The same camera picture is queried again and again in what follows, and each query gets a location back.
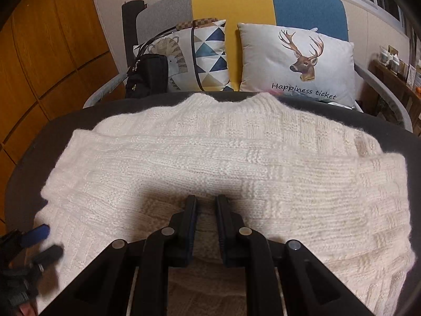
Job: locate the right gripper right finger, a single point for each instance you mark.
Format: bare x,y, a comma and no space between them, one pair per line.
280,278

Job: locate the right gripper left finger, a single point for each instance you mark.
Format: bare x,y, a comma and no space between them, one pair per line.
132,278

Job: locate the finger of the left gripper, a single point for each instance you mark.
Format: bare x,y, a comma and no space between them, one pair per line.
35,236
48,257

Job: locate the cream knitted sweater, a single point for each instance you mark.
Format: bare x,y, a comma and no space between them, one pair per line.
290,174

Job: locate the person left hand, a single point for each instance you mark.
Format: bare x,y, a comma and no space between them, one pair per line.
26,309

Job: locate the wooden wardrobe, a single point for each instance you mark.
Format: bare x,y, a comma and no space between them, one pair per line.
54,55

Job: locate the black handbag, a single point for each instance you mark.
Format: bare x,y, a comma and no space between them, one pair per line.
148,76

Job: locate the wooden side table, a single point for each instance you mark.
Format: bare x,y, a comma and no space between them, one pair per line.
409,98

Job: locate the white deer print pillow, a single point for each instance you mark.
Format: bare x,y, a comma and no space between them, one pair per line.
297,62

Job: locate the geometric triangle print pillow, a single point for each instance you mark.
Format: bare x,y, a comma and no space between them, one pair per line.
196,56

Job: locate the grey yellow blue armchair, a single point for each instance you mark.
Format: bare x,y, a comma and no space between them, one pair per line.
339,19

